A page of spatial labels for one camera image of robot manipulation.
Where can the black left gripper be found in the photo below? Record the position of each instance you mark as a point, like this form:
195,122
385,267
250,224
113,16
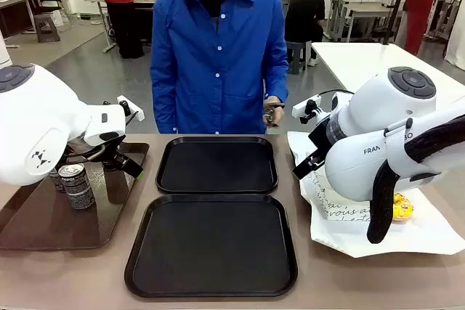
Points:
110,154

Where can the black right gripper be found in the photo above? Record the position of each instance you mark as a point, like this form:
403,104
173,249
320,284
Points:
319,137

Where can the black Pepsi drink can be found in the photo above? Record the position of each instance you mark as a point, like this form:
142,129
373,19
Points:
56,179
78,188

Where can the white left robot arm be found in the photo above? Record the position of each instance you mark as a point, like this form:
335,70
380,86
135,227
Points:
32,121

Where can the person's left forearm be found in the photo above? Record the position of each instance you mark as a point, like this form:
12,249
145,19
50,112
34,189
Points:
278,81

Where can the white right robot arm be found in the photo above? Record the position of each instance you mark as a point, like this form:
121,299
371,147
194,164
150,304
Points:
367,165

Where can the person's right forearm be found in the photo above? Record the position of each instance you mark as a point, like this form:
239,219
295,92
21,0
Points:
163,103

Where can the person's left hand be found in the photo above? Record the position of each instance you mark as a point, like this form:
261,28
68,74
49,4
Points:
273,101

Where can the empty script-printed paper box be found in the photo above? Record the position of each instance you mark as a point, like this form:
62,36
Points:
345,213

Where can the black plastic tray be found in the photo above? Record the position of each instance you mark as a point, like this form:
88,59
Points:
210,244
217,165

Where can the brown plastic tray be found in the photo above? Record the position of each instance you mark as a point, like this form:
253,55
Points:
54,223

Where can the yellow sprinkled donut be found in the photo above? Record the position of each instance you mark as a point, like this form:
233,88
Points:
403,208

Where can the grey plastic stool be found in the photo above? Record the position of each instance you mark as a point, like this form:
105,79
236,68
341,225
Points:
298,56

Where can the large white table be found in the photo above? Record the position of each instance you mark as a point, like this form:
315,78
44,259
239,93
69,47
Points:
348,63

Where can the white paper sheet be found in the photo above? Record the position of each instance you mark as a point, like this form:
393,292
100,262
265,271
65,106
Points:
421,237

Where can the person in blue shirt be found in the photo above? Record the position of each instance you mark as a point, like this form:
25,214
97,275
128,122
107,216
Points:
218,63

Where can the seated person in black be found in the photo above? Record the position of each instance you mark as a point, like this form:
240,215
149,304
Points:
305,12

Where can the grey step stool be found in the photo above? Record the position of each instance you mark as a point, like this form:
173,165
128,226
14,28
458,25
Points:
47,28

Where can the person in red top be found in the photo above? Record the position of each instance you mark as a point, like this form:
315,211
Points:
116,5

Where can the grey background table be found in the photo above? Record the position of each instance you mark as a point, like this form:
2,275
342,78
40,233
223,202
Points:
98,1

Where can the white background work table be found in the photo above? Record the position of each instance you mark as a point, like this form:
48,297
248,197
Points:
359,10

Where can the black stand pole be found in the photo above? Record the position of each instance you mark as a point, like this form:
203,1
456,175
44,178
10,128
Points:
396,5

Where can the person in red dress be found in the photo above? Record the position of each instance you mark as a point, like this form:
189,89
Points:
417,5

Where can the white cloth cover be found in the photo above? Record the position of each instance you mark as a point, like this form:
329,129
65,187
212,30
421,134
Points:
456,34

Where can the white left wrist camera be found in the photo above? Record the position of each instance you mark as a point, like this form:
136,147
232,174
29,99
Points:
131,108

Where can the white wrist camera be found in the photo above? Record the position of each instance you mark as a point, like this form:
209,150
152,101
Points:
131,108
303,106

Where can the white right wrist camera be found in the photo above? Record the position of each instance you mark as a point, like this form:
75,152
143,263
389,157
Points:
303,106

